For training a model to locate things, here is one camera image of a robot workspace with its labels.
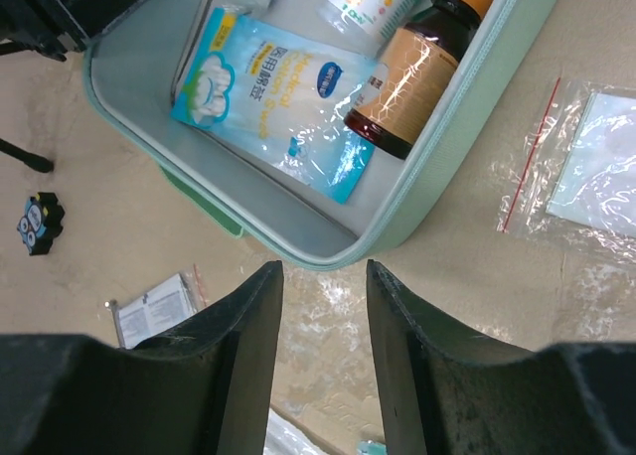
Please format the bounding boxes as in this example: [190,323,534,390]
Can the blue plaster packet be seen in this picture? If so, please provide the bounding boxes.
[171,8,375,204]

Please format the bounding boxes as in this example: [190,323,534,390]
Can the small clear plaster bag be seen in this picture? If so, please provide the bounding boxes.
[117,264,208,350]

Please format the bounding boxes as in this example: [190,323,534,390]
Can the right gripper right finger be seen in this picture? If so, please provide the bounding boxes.
[366,260,635,454]

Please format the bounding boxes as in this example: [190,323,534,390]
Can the teal cotton swab bag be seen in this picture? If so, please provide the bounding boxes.
[357,440,388,455]

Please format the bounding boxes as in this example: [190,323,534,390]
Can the blue owl toy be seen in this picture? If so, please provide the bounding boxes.
[16,192,66,256]

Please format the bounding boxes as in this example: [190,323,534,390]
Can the white gauze pad packet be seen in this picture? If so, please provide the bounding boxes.
[263,407,336,455]

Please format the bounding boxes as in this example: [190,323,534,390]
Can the clear bottle green label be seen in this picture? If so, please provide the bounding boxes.
[318,0,418,54]

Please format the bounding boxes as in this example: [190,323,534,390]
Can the brown medicine bottle orange cap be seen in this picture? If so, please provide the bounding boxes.
[344,0,494,159]

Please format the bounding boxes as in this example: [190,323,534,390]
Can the black handled scissors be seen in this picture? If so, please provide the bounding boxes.
[104,300,125,348]

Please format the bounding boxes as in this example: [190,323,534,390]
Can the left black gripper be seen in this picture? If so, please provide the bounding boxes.
[1,0,148,61]

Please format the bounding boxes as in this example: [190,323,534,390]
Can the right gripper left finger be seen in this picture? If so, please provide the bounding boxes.
[1,261,283,454]

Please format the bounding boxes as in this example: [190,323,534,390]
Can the mint green medicine case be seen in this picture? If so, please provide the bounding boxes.
[81,0,570,272]

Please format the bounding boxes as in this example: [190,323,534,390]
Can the black perforated music stand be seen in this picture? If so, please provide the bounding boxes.
[0,41,55,174]

